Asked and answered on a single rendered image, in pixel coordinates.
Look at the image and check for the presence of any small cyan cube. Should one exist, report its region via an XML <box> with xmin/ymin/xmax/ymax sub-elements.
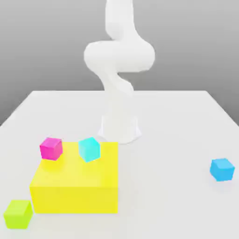
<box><xmin>78</xmin><ymin>137</ymin><xmax>101</xmax><ymax>163</ymax></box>

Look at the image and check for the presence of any small magenta cube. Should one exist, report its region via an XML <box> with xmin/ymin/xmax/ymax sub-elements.
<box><xmin>39</xmin><ymin>137</ymin><xmax>63</xmax><ymax>161</ymax></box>

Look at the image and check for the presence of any small blue cube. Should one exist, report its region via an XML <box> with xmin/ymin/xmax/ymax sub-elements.
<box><xmin>209</xmin><ymin>158</ymin><xmax>236</xmax><ymax>182</ymax></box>

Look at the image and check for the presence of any small lime green cube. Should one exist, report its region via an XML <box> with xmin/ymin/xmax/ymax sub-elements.
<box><xmin>3</xmin><ymin>199</ymin><xmax>34</xmax><ymax>230</ymax></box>

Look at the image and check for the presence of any large yellow box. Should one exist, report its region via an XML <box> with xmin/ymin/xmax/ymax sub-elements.
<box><xmin>29</xmin><ymin>141</ymin><xmax>119</xmax><ymax>214</ymax></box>

